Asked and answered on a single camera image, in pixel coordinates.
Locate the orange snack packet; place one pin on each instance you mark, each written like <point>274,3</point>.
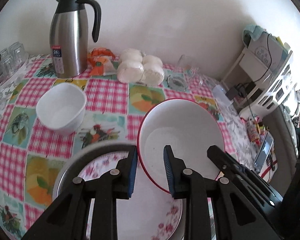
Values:
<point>101,61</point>

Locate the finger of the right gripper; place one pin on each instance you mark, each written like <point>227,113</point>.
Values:
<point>263,196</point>

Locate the round pink floral plate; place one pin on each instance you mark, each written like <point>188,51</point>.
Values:
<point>149,214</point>

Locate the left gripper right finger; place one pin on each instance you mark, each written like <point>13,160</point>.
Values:
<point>214,207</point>

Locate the colourful candy tube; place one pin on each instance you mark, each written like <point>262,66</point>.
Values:
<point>255,131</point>

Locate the clear drinking glass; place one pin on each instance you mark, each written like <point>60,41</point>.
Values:
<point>18,53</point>
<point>7,62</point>

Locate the large stainless steel plate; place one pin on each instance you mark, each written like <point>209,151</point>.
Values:
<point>76,163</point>

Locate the smartphone with lit screen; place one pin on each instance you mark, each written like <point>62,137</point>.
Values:
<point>263,152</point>

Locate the white wooden shelf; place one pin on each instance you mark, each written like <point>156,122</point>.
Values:
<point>263,68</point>

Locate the stainless steel thermos jug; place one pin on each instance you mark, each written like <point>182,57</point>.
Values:
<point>69,36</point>

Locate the white square bowl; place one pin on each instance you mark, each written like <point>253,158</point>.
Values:
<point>62,108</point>

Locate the bag of white buns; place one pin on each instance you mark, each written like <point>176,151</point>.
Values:
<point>137,67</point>

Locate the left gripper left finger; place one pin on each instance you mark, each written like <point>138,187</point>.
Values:
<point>67,216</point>

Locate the clear glass mug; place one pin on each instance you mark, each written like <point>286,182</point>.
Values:
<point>186,75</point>

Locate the strawberry pattern bowl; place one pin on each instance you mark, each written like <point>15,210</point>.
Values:
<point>185,126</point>

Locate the black charger plug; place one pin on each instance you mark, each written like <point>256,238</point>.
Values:
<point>236,91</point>

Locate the pink checkered tablecloth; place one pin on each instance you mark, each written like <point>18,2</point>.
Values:
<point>31,155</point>

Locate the white power strip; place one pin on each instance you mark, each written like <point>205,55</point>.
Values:
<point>220,94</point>

